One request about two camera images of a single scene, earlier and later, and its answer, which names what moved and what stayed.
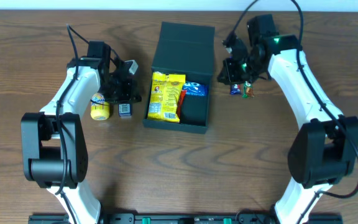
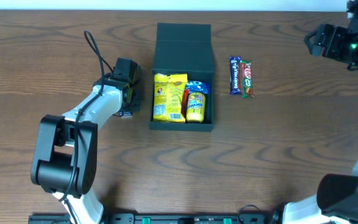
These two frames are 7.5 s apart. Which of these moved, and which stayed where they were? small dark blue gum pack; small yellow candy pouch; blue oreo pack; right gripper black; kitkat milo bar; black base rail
Moved: small yellow candy pouch; right gripper black
Stayed: kitkat milo bar; small dark blue gum pack; blue oreo pack; black base rail
